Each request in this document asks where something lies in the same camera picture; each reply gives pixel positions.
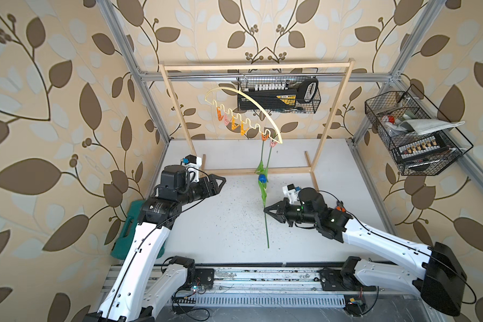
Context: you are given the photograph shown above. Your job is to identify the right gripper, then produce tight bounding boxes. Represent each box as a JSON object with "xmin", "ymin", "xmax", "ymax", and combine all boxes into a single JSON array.
[{"xmin": 264, "ymin": 196, "xmax": 318, "ymax": 226}]

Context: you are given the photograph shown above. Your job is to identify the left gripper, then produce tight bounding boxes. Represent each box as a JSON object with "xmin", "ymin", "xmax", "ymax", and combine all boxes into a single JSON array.
[{"xmin": 178, "ymin": 174, "xmax": 228, "ymax": 207}]

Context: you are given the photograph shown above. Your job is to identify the blue tulip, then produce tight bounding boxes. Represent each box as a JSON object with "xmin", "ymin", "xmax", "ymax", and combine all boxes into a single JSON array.
[{"xmin": 258, "ymin": 173, "xmax": 270, "ymax": 248}]

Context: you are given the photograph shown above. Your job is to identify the yellow clip hanger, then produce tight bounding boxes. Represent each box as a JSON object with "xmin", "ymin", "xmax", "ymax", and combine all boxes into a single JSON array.
[{"xmin": 205, "ymin": 86, "xmax": 283, "ymax": 144}]

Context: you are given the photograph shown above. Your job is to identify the white tulip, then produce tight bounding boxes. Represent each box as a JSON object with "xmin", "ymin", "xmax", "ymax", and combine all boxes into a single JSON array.
[
  {"xmin": 255, "ymin": 140, "xmax": 265, "ymax": 175},
  {"xmin": 263, "ymin": 146, "xmax": 273, "ymax": 178}
]

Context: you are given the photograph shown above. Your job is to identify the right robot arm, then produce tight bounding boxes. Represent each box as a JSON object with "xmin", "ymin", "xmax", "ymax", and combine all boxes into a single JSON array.
[{"xmin": 264, "ymin": 187, "xmax": 468, "ymax": 317}]

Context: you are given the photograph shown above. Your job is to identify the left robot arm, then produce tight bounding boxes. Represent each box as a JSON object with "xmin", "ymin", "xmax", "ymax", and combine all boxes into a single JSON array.
[{"xmin": 83, "ymin": 164, "xmax": 226, "ymax": 321}]

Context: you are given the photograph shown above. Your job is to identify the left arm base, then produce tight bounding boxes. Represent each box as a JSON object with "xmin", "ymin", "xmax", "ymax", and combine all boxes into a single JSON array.
[{"xmin": 178, "ymin": 268, "xmax": 215, "ymax": 293}]

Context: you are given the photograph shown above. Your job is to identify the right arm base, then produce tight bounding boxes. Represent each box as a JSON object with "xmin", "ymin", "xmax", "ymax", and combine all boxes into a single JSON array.
[{"xmin": 318, "ymin": 268, "xmax": 376, "ymax": 292}]

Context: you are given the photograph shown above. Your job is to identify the wooden clothes rack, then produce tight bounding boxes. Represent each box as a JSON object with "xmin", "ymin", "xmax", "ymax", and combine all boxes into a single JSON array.
[{"xmin": 158, "ymin": 58, "xmax": 356, "ymax": 190}]

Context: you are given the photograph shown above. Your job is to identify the black yellow tool case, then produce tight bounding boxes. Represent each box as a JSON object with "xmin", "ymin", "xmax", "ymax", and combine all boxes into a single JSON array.
[{"xmin": 238, "ymin": 77, "xmax": 319, "ymax": 114}]

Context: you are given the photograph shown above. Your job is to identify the green tool case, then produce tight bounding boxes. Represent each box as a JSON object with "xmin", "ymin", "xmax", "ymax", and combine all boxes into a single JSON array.
[{"xmin": 111, "ymin": 200, "xmax": 144, "ymax": 260}]

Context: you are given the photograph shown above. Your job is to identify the white paper in basket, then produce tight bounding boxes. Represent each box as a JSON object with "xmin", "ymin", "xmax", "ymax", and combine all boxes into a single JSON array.
[{"xmin": 398, "ymin": 119, "xmax": 465, "ymax": 136}]

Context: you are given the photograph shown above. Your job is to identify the bit set box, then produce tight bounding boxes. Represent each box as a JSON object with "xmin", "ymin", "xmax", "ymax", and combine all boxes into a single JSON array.
[{"xmin": 394, "ymin": 135, "xmax": 449, "ymax": 162}]

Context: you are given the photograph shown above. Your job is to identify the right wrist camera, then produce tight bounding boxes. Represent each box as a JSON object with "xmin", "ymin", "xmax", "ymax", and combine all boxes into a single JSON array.
[{"xmin": 283, "ymin": 184, "xmax": 301, "ymax": 205}]

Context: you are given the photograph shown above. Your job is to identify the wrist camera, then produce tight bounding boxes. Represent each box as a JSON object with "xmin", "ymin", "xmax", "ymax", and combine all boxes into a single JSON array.
[
  {"xmin": 181, "ymin": 154, "xmax": 202, "ymax": 182},
  {"xmin": 283, "ymin": 184, "xmax": 301, "ymax": 205}
]

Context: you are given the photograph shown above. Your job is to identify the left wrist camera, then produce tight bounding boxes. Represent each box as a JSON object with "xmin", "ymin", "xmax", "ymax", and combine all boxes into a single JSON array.
[{"xmin": 181, "ymin": 154, "xmax": 202, "ymax": 182}]

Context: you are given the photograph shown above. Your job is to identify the back wire basket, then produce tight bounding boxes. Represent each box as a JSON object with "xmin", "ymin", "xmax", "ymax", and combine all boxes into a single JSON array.
[{"xmin": 237, "ymin": 75, "xmax": 322, "ymax": 115}]

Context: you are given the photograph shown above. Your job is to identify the wire basket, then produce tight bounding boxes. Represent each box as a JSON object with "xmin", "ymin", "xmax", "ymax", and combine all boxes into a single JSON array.
[
  {"xmin": 365, "ymin": 85, "xmax": 474, "ymax": 176},
  {"xmin": 237, "ymin": 75, "xmax": 322, "ymax": 115}
]

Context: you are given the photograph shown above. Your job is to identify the right wire basket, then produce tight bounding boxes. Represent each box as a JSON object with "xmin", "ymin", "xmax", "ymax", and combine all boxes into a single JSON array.
[{"xmin": 365, "ymin": 85, "xmax": 474, "ymax": 176}]

